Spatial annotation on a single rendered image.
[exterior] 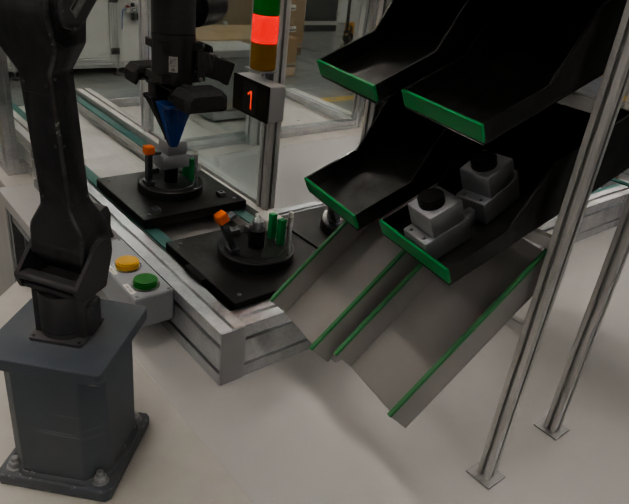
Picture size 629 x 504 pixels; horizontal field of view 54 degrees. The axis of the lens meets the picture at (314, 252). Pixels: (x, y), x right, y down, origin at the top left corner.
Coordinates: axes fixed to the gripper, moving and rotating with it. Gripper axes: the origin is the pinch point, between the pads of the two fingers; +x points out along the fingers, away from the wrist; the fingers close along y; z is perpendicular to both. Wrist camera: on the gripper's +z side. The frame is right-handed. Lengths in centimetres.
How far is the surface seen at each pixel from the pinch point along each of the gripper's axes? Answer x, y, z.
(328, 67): -11.1, -17.8, 11.8
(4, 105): 21, 87, -1
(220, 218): 18.8, 4.1, 10.9
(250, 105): 6.3, 23.6, 28.9
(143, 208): 28.4, 32.2, 10.0
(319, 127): 37, 87, 102
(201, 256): 28.4, 9.2, 10.4
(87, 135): 34, 95, 22
